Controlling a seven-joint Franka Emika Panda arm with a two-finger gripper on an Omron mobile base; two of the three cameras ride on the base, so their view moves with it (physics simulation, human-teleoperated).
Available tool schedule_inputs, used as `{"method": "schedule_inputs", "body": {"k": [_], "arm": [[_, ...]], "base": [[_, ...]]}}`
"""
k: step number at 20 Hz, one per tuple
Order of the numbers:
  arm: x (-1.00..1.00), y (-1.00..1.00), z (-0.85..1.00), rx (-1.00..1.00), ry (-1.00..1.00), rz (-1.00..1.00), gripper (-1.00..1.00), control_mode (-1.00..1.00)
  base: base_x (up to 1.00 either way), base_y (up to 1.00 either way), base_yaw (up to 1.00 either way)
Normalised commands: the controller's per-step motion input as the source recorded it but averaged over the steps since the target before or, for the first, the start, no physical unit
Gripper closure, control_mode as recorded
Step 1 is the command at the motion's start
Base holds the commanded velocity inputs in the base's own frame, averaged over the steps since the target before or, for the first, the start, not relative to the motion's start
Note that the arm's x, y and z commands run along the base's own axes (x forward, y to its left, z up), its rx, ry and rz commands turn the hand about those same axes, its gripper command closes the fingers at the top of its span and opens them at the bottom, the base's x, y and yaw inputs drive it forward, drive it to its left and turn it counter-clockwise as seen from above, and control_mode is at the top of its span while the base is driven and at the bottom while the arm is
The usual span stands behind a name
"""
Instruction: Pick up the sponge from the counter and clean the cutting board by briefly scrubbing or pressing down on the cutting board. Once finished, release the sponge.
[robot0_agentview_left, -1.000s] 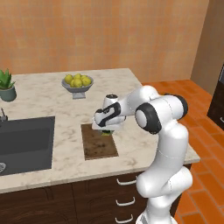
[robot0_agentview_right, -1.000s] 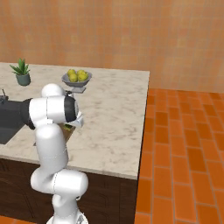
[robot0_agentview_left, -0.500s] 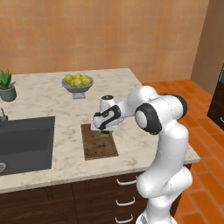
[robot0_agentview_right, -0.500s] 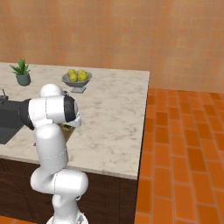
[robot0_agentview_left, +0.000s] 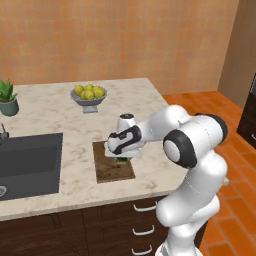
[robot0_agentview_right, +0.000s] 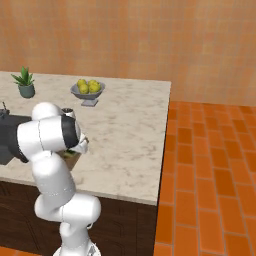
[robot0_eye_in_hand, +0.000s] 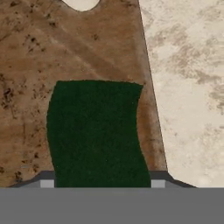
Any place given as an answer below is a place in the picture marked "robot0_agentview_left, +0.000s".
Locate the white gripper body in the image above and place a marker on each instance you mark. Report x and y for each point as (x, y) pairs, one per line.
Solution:
(130, 154)

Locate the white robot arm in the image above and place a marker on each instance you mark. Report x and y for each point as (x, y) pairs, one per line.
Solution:
(196, 173)

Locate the green sponge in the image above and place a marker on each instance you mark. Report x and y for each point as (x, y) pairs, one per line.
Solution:
(122, 160)

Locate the brown wooden cutting board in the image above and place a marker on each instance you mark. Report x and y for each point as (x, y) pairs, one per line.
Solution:
(111, 171)

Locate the dark brown drawer front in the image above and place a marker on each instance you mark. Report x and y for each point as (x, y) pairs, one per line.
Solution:
(158, 249)
(160, 235)
(146, 216)

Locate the grey fruit bowl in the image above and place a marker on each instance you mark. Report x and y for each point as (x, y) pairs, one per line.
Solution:
(88, 103)

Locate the yellow lemon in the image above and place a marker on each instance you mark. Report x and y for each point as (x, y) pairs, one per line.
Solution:
(99, 93)
(88, 87)
(88, 94)
(78, 90)

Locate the dark brown cupboard door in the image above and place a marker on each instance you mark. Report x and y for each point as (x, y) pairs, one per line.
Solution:
(106, 230)
(40, 236)

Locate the dark grey sink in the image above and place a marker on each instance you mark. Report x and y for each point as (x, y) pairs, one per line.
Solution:
(30, 165)

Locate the dark cabinet run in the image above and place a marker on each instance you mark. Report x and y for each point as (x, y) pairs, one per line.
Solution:
(248, 116)

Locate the grey tap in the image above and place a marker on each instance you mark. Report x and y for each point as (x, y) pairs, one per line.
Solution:
(3, 132)

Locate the green plant in teal pot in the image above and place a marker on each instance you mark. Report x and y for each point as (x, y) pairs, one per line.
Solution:
(8, 103)

